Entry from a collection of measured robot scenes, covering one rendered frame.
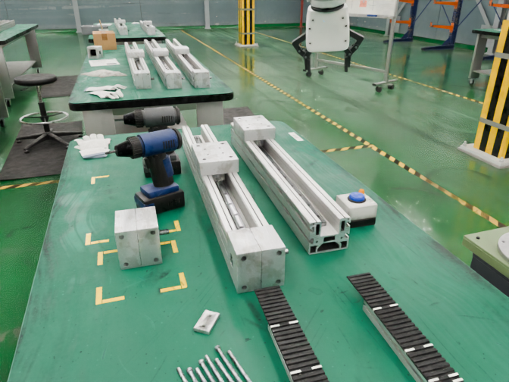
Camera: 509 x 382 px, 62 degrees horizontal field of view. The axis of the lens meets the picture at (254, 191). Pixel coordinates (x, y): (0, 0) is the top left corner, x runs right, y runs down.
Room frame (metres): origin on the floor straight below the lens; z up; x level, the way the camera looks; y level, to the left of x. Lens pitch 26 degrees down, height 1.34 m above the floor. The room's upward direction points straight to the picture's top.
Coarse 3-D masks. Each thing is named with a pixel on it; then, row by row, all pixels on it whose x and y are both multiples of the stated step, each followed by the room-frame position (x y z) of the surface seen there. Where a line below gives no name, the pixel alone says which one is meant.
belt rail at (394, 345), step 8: (368, 312) 0.61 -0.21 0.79; (376, 320) 0.59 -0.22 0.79; (376, 328) 0.58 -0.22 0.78; (384, 328) 0.56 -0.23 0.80; (384, 336) 0.56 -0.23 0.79; (392, 344) 0.53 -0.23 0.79; (400, 352) 0.52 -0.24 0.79; (408, 360) 0.49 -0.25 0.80; (408, 368) 0.49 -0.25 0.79; (416, 368) 0.47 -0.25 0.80; (416, 376) 0.47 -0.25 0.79
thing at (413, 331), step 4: (408, 328) 0.55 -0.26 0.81; (412, 328) 0.55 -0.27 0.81; (416, 328) 0.55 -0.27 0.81; (392, 332) 0.54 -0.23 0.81; (396, 332) 0.54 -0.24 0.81; (400, 332) 0.54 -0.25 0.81; (404, 332) 0.54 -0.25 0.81; (408, 332) 0.54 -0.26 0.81; (412, 332) 0.54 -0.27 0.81; (416, 332) 0.54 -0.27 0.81; (420, 332) 0.54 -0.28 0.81; (392, 336) 0.53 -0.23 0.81; (396, 336) 0.53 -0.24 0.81; (400, 336) 0.53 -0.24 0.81; (404, 336) 0.53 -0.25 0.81; (408, 336) 0.53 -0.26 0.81; (412, 336) 0.53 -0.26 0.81; (396, 340) 0.52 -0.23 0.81
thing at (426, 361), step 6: (432, 354) 0.49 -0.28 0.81; (438, 354) 0.49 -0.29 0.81; (414, 360) 0.48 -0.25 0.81; (420, 360) 0.48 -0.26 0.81; (426, 360) 0.48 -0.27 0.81; (432, 360) 0.48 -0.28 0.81; (438, 360) 0.48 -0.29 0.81; (444, 360) 0.48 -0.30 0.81; (420, 366) 0.47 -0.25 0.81; (426, 366) 0.47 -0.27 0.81
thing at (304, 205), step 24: (240, 144) 1.44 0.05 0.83; (264, 144) 1.40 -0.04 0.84; (264, 168) 1.15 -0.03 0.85; (288, 168) 1.17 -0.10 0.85; (288, 192) 0.97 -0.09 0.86; (312, 192) 0.99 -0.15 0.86; (288, 216) 0.95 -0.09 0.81; (312, 216) 0.85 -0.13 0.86; (336, 216) 0.85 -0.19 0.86; (312, 240) 0.83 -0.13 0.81; (336, 240) 0.84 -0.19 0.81
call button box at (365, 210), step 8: (336, 200) 1.00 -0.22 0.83; (344, 200) 0.98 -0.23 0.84; (352, 200) 0.97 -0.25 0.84; (368, 200) 0.98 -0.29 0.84; (344, 208) 0.96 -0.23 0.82; (352, 208) 0.93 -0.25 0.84; (360, 208) 0.94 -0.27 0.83; (368, 208) 0.95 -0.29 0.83; (376, 208) 0.95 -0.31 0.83; (352, 216) 0.93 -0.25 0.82; (360, 216) 0.94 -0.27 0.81; (368, 216) 0.95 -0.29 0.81; (352, 224) 0.94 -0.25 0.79; (360, 224) 0.94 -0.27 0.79; (368, 224) 0.95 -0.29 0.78
